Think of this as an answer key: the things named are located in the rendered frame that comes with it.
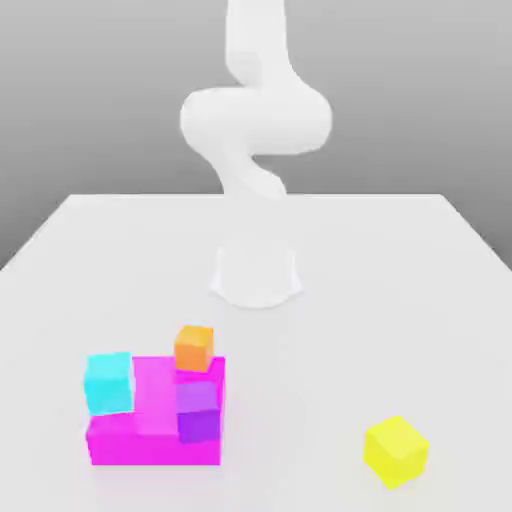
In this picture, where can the small yellow cube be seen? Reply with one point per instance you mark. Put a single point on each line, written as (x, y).
(396, 452)

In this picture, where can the small orange cube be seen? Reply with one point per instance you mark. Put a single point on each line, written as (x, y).
(192, 351)

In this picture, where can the small purple cube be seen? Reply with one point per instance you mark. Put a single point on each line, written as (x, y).
(198, 416)

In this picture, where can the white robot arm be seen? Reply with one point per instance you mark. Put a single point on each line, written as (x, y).
(256, 120)

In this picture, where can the large magenta box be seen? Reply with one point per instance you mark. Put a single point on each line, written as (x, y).
(156, 450)

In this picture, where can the small pink cube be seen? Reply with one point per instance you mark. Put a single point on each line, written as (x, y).
(154, 396)

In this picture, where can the small cyan cube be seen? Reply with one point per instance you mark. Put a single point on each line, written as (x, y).
(108, 384)

